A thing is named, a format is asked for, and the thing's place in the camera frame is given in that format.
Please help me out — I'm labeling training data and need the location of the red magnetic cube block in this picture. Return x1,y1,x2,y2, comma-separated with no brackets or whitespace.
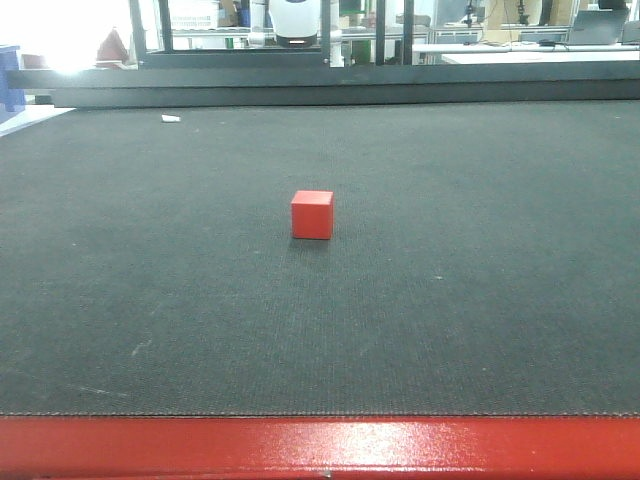
290,190,334,240

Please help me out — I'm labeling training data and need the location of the dark woven table mat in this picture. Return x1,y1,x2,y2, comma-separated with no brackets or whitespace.
1,101,639,415

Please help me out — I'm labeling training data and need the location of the small white paper scrap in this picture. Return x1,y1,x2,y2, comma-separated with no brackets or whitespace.
161,114,181,123

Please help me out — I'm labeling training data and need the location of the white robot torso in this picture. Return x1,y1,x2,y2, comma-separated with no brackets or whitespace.
269,0,321,48

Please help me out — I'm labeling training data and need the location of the red cone object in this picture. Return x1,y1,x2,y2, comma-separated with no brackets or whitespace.
96,28,130,69

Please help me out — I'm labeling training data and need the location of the blue plastic bin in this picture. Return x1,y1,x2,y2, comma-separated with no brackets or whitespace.
0,44,27,114

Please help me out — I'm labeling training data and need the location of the grey laptop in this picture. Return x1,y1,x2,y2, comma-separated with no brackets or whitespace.
566,10,628,45

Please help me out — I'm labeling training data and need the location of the white background desk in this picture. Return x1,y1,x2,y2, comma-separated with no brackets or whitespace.
413,43,639,65

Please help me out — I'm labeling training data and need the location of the red table front edge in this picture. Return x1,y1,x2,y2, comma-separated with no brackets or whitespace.
1,416,639,479

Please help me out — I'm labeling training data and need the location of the dark metal frame beam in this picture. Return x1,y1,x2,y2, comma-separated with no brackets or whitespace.
8,61,639,109

